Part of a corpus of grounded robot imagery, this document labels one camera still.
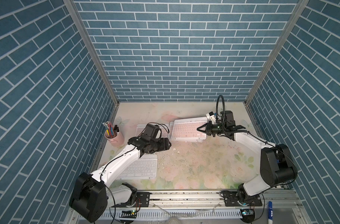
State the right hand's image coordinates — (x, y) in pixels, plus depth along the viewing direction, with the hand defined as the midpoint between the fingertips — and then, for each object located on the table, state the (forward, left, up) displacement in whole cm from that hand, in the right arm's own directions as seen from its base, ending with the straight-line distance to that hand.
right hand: (199, 130), depth 84 cm
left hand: (-10, +17, -3) cm, 20 cm away
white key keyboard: (-20, +32, -15) cm, 41 cm away
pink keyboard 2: (+10, +19, -13) cm, 25 cm away
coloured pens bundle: (-3, +55, -3) cm, 55 cm away
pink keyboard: (+3, +8, -3) cm, 9 cm away
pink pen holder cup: (-7, +52, -8) cm, 53 cm away
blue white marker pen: (-37, -37, -15) cm, 54 cm away
